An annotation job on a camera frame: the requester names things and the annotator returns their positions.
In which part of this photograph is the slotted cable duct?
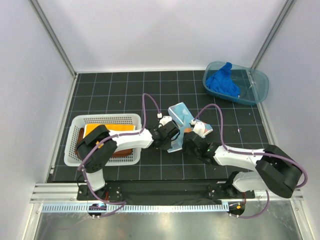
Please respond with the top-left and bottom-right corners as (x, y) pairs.
(41, 202), (229, 214)

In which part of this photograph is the white perforated plastic basket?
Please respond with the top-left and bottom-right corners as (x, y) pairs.
(64, 113), (142, 167)

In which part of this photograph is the left aluminium frame post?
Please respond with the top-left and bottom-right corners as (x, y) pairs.
(28, 0), (77, 78)

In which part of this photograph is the bright blue cloth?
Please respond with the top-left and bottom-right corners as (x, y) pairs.
(205, 62), (241, 98)

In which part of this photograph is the aluminium front rail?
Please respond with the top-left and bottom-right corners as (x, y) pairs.
(30, 183), (304, 203)

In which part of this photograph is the blue plastic tub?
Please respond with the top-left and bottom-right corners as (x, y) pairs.
(202, 61), (269, 106)

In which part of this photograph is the brown towel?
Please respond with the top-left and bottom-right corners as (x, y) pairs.
(76, 128), (133, 158)

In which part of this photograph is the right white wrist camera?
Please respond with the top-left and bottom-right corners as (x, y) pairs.
(190, 120), (210, 138)

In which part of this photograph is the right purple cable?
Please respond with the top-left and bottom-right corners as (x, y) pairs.
(191, 103), (308, 220)

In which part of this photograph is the light blue polka-dot towel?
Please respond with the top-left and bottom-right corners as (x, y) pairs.
(167, 102), (213, 153)

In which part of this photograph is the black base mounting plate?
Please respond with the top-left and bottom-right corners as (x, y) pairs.
(76, 181), (256, 205)

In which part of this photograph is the aluminium frame post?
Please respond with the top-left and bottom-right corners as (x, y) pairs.
(28, 0), (77, 78)
(251, 0), (297, 69)

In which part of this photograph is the right aluminium frame post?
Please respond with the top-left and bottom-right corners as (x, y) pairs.
(251, 0), (297, 69)

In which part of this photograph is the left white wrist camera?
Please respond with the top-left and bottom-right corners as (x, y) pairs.
(157, 113), (173, 128)

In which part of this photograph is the blue patterned towel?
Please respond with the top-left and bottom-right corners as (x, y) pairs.
(83, 123), (137, 148)

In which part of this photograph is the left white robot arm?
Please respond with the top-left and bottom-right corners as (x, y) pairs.
(75, 120), (180, 200)

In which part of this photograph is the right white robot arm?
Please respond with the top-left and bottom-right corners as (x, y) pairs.
(182, 131), (303, 199)

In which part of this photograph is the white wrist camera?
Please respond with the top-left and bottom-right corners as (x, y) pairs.
(190, 120), (210, 138)
(157, 113), (173, 128)

